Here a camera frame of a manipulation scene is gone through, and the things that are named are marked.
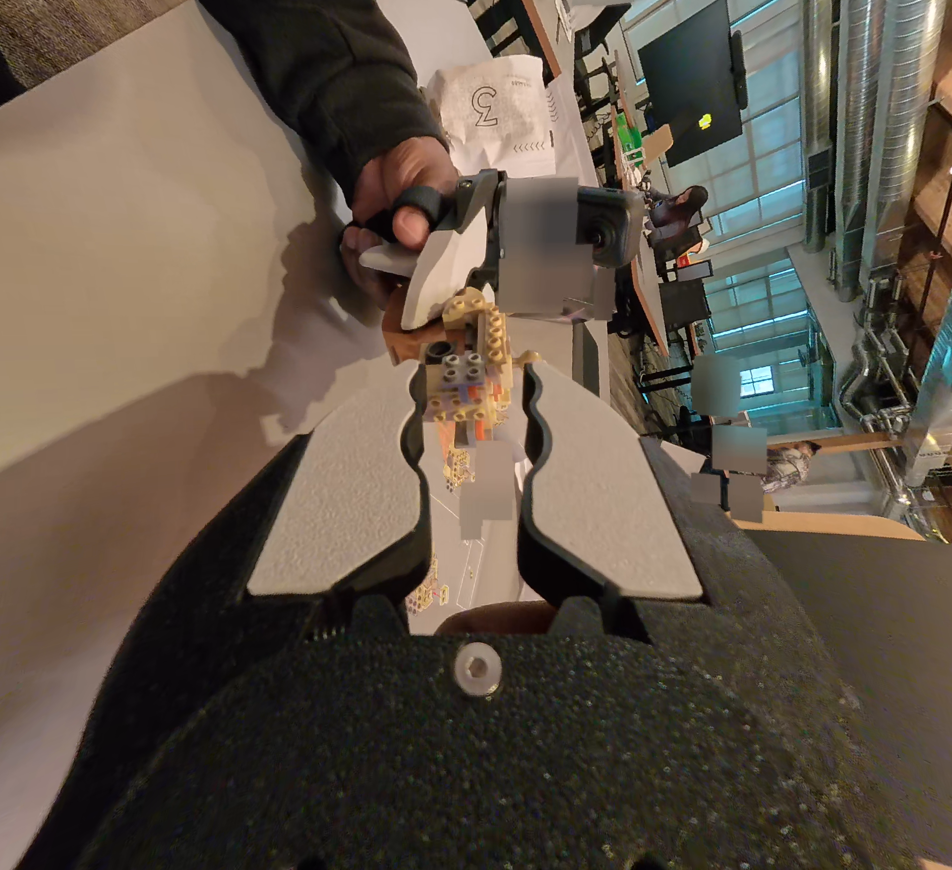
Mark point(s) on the person's left hand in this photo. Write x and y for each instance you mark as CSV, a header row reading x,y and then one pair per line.
x,y
401,163

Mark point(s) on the tan brick-built model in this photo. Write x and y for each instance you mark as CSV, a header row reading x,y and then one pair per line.
x,y
465,364

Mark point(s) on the silver air ducts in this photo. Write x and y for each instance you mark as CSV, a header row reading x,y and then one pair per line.
x,y
863,67

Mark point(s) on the person's left forearm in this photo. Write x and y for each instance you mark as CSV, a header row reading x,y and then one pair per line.
x,y
297,30

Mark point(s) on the grey desk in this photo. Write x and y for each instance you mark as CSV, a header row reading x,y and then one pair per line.
x,y
149,253

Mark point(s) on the black wall screen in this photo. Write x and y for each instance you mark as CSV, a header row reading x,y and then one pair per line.
x,y
692,74

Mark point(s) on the white paper bag black print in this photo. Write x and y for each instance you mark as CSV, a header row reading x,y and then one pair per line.
x,y
491,111

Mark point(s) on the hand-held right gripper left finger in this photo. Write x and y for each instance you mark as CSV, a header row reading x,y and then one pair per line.
x,y
335,505

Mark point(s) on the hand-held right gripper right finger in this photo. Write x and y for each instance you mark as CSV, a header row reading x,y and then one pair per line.
x,y
610,505

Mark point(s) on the long wooden table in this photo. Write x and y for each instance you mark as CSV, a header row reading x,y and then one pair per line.
x,y
535,0

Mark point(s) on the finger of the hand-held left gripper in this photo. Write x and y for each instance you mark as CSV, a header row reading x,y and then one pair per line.
x,y
446,275

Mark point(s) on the grey instruction booklet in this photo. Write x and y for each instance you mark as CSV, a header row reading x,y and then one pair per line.
x,y
476,572

